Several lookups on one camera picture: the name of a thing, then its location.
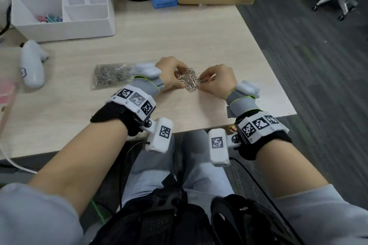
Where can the person's left hand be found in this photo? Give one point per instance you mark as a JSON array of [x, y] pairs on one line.
[[168, 74]]

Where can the person's right hand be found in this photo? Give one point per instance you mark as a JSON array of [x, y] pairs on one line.
[[220, 82]]

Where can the person's right fingers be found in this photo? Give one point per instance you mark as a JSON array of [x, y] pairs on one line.
[[206, 77]]

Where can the person's left fingers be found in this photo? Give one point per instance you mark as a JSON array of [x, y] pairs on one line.
[[181, 68]]

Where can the clump of silver paper clips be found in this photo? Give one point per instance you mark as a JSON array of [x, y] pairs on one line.
[[190, 79]]

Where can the person's right forearm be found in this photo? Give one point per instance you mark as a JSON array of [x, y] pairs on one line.
[[290, 164]]

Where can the person's left forearm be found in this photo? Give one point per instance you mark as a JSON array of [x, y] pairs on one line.
[[77, 164]]

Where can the grey left wrist band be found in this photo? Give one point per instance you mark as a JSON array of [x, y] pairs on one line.
[[146, 79]]

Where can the grey wrist band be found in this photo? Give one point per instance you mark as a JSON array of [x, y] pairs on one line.
[[243, 98], [146, 79]]

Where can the grey right wrist band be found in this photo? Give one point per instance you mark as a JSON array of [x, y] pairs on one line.
[[243, 98]]

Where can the clear bag of paper clips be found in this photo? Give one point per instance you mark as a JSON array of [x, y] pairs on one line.
[[111, 75]]

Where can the person's grey trousers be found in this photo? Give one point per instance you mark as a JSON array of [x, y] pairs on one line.
[[179, 167]]

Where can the white desk organizer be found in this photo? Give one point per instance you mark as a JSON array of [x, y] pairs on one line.
[[61, 9]]

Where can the colourful clips in organizer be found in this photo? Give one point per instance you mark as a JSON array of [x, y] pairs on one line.
[[49, 19]]

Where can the black bag on lap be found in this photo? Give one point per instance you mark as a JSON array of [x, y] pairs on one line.
[[189, 219]]

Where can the white handheld controller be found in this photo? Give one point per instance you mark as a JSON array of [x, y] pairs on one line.
[[32, 65]]

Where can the pink object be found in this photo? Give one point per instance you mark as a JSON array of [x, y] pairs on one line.
[[6, 94]]

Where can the left wrist camera rig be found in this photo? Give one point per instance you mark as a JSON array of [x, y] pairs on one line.
[[135, 112]]

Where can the wrist camera rig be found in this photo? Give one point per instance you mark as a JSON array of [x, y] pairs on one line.
[[247, 134], [135, 112]]

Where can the right wrist camera rig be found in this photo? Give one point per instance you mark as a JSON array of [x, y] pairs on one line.
[[247, 134]]

